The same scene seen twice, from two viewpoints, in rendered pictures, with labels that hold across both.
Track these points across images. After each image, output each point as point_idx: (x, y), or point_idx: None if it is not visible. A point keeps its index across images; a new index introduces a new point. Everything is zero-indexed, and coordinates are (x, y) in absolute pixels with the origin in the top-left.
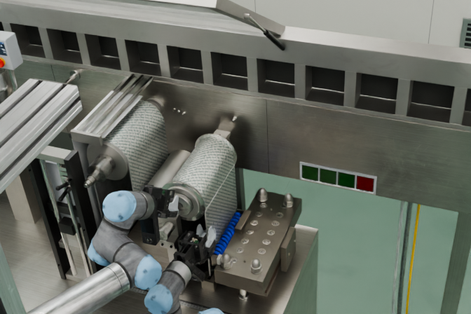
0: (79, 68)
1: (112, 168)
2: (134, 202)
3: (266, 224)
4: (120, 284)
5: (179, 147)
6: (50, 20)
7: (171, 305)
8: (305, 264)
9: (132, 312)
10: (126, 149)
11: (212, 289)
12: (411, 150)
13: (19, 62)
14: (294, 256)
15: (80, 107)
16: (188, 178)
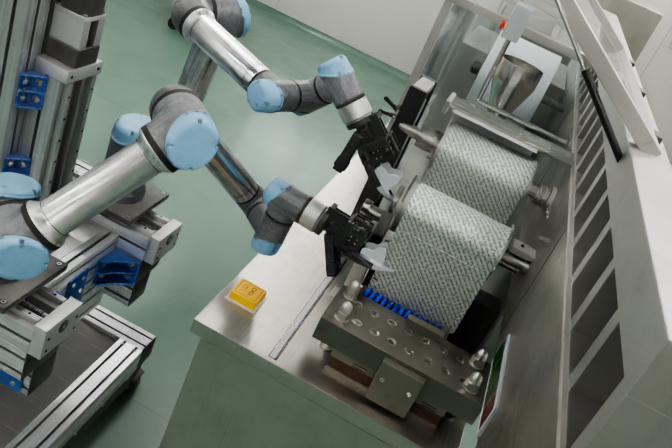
0: (572, 137)
1: (431, 146)
2: (338, 74)
3: (424, 352)
4: (245, 72)
5: None
6: None
7: (270, 199)
8: (387, 438)
9: (306, 258)
10: (451, 141)
11: None
12: (528, 392)
13: (511, 38)
14: (396, 419)
15: None
16: (427, 189)
